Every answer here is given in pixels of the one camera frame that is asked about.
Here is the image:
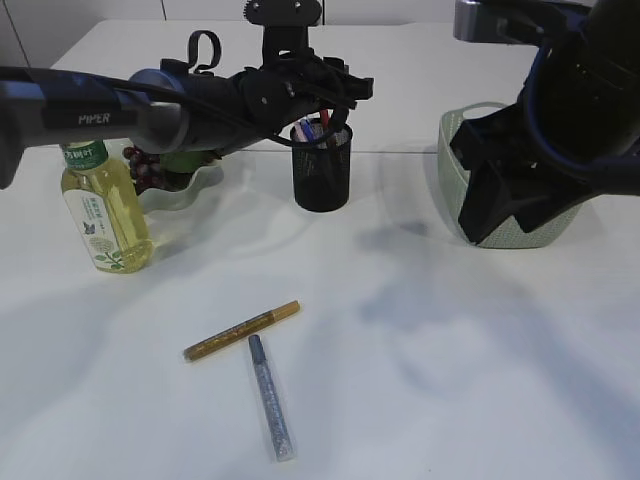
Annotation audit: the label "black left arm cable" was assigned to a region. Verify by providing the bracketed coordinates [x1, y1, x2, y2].
[0, 29, 351, 149]

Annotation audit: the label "green tea bottle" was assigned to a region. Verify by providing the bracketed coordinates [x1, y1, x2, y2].
[60, 140, 153, 274]

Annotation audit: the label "black mesh pen holder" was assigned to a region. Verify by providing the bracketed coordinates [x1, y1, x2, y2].
[292, 124, 353, 213]

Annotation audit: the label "blue scissors with sheath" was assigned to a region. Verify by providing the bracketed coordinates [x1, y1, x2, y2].
[298, 118, 321, 145]

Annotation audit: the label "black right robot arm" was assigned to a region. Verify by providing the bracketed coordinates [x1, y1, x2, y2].
[450, 1, 639, 244]

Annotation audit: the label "gold marker pen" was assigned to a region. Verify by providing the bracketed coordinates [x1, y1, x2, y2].
[183, 300, 301, 362]

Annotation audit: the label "red marker pen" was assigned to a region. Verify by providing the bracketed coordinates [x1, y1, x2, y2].
[319, 109, 330, 132]

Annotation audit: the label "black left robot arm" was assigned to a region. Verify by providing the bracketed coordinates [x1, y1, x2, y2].
[1, 55, 374, 188]

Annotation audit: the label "silver glitter pen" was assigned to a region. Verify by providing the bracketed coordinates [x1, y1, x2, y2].
[248, 334, 295, 462]

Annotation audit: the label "light green wavy plate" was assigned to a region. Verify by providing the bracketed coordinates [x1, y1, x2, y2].
[137, 157, 224, 213]

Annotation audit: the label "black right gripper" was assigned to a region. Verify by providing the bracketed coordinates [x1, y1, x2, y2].
[449, 92, 639, 245]

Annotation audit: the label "pink scissors with sheath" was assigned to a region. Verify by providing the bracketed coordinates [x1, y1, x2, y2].
[294, 121, 308, 143]

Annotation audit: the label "dark red grape bunch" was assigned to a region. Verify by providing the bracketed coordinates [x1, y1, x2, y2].
[122, 145, 218, 195]

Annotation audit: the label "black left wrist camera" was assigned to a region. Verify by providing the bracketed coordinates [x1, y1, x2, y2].
[244, 0, 322, 27]

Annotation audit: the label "light green woven basket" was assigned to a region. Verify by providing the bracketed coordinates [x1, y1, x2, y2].
[437, 101, 581, 250]

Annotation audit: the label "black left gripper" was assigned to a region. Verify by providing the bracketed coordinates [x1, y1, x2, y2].
[228, 55, 374, 145]

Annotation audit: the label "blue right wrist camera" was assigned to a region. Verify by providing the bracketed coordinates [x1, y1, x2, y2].
[453, 0, 544, 46]

